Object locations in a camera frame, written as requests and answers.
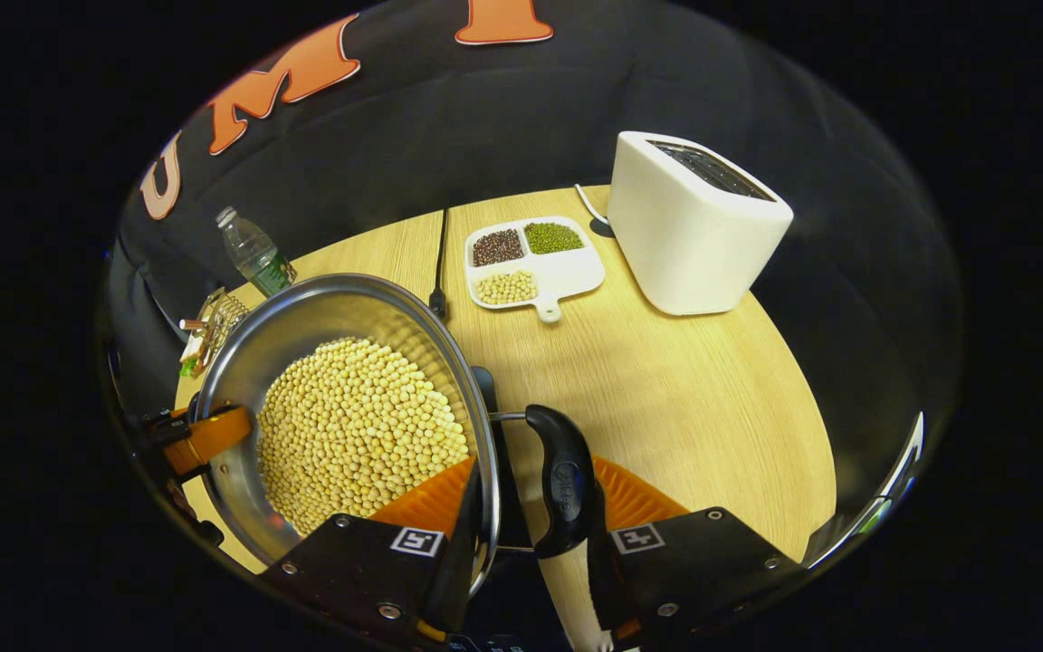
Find small wire mesh basket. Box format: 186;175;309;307
198;288;251;363

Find white divided plate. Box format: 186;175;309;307
464;216;607;324

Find stainless steel pot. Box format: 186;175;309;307
194;272;597;600

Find toy sandwich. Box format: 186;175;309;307
177;335;210;379

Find black power cable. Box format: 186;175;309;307
428;208;450;322

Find red bean heap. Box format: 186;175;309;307
472;228;525;268

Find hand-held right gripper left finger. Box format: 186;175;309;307
259;455;488;649

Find white toaster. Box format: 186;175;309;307
607;130;795;317

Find green mung bean heap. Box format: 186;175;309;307
523;222;585;255

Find clear plastic water bottle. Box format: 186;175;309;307
215;206;296;298

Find white power cable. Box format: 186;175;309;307
573;184;613;227

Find black backdrop cloth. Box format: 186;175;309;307
110;0;962;381

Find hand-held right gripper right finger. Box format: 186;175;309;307
587;455;809;649

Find black induction cooktop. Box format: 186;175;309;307
470;365;548;626

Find small soybean heap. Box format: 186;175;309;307
476;270;540;306

